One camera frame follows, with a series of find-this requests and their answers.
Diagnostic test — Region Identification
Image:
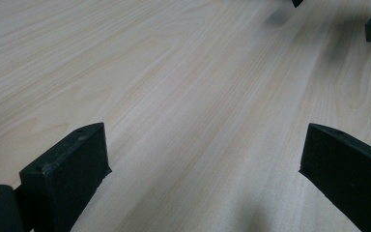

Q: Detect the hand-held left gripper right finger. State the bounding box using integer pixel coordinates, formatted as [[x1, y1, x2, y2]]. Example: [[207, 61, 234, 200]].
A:
[[299, 123, 371, 232]]

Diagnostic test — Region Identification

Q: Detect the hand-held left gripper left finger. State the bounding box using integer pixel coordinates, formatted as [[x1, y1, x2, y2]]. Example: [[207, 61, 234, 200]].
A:
[[18, 122, 113, 232]]

